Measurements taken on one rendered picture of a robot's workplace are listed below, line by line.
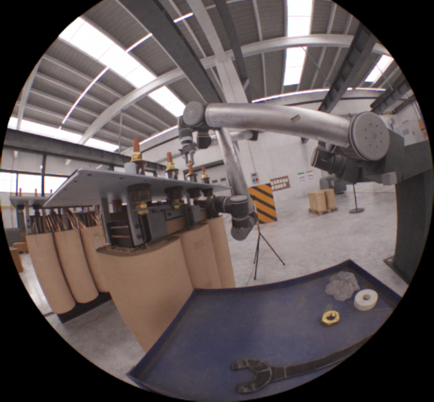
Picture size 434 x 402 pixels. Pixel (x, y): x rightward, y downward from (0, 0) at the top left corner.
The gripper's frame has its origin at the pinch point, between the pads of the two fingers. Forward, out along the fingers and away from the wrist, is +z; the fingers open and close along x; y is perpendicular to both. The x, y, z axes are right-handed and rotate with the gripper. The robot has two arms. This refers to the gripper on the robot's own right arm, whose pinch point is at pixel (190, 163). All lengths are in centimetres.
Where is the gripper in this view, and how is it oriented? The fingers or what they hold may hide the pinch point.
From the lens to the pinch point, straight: 114.5
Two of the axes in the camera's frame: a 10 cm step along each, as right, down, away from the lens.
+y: -6.2, 0.4, -7.9
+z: 1.9, 9.8, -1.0
